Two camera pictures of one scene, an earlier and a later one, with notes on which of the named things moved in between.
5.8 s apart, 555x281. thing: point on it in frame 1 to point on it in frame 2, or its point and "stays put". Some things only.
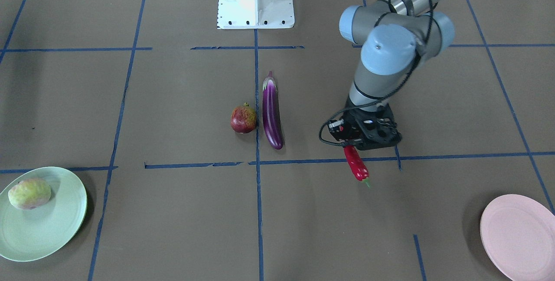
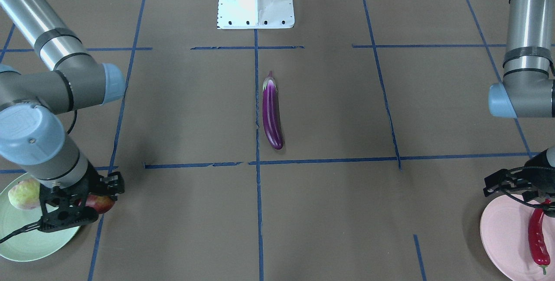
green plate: [30, 235] stays put
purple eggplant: [271, 111] stays put
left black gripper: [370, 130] to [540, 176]
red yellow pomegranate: [243, 119] to [101, 204]
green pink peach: [29, 194] stays put
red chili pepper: [357, 165] to [538, 244]
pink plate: [518, 234] stays put
